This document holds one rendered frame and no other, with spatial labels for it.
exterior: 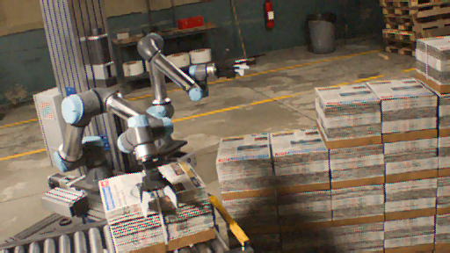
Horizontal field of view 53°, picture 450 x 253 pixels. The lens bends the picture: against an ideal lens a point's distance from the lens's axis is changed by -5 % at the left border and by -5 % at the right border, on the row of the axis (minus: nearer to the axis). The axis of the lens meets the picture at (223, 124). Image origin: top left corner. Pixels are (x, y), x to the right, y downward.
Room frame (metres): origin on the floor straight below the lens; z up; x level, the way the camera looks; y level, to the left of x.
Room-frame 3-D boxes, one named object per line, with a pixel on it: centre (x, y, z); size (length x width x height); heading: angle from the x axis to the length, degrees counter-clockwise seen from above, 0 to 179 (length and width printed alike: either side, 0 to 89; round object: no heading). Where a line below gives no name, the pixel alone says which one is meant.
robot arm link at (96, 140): (2.27, 0.69, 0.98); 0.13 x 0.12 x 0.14; 130
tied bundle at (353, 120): (2.40, -0.66, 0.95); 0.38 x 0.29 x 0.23; 175
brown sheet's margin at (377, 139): (2.39, -0.66, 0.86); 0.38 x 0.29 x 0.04; 175
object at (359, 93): (2.39, -0.66, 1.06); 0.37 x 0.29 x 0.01; 175
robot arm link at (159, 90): (2.80, 0.36, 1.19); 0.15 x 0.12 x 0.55; 169
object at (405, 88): (2.38, -0.95, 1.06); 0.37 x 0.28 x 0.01; 173
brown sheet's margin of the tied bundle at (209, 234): (1.68, 0.20, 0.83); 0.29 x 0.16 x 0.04; 17
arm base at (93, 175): (2.28, 0.68, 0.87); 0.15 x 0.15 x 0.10
